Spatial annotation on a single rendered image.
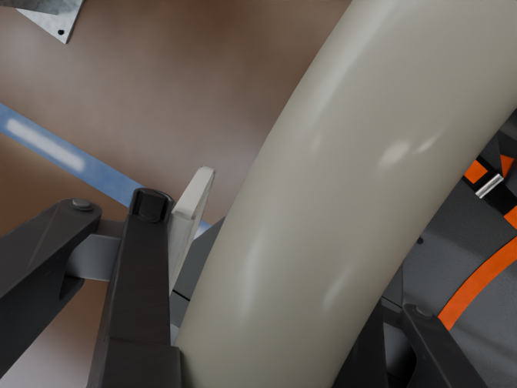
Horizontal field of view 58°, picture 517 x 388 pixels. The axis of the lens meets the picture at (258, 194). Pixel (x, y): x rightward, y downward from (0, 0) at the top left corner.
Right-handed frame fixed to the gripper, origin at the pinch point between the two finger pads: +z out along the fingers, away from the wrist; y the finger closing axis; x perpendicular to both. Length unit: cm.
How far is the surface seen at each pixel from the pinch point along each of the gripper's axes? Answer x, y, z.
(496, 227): -12, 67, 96
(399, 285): -27, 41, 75
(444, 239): -20, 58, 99
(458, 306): -36, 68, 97
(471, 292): -31, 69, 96
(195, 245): -25, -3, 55
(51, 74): -18, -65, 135
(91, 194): -51, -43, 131
